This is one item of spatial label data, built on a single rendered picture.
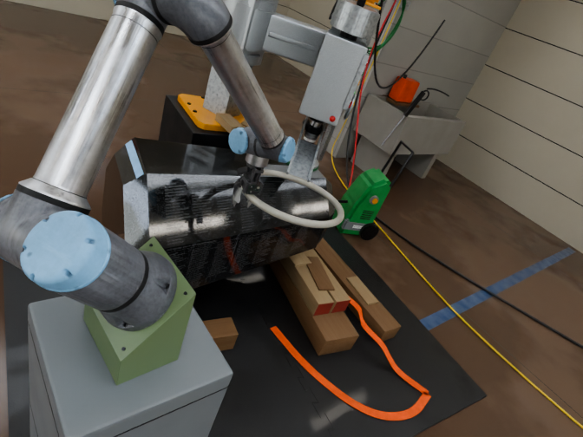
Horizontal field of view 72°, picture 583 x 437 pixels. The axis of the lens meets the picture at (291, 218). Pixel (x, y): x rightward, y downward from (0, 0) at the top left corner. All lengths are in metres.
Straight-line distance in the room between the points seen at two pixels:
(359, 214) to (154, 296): 2.71
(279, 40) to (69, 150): 1.96
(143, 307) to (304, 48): 2.14
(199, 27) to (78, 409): 0.87
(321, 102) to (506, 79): 4.63
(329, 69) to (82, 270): 1.65
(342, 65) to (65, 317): 1.64
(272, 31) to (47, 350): 2.17
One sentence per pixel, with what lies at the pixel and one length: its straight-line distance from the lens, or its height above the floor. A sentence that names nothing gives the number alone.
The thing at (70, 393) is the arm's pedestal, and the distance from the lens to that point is 1.08.
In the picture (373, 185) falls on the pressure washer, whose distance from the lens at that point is 3.40.
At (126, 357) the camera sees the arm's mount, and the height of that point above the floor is 0.95.
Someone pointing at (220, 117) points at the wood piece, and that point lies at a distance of 2.71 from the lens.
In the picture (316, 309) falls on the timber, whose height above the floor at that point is 0.20.
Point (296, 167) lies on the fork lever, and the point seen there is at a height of 0.93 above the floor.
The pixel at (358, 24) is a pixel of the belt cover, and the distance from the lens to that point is 2.12.
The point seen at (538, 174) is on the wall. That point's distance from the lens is 6.34.
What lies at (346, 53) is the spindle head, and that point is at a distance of 2.15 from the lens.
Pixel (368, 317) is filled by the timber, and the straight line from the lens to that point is 2.72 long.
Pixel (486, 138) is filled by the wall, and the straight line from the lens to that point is 6.59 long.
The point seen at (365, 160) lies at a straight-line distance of 5.04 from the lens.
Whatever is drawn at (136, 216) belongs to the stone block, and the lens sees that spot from 1.86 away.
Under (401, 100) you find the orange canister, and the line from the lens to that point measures 5.12.
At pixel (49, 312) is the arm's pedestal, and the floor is 0.85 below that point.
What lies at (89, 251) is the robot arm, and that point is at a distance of 0.81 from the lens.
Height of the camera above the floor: 1.76
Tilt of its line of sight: 30 degrees down
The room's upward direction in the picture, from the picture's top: 22 degrees clockwise
